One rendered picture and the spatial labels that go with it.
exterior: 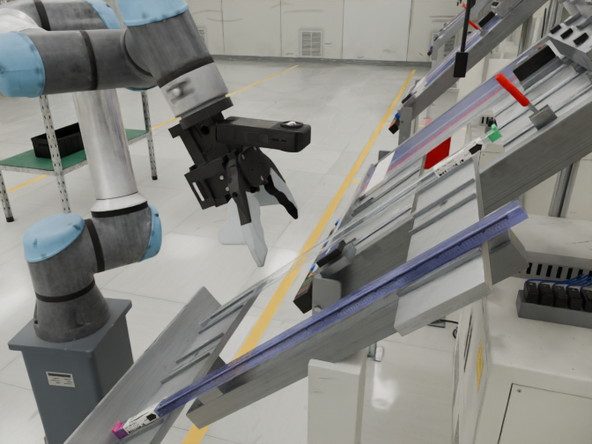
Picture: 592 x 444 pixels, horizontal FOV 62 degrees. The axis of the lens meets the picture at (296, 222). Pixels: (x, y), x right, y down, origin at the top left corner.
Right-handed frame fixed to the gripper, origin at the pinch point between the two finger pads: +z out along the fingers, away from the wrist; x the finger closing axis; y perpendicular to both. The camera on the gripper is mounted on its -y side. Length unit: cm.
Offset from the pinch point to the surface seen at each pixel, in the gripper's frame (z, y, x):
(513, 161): 5.1, -29.3, -17.2
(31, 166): -36, 196, -147
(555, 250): 46, -32, -65
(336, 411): 17.4, -3.1, 13.8
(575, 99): 1.8, -39.9, -26.1
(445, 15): 2, 1, -898
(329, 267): 11.7, 2.4, -14.3
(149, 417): 7.1, 13.2, 22.4
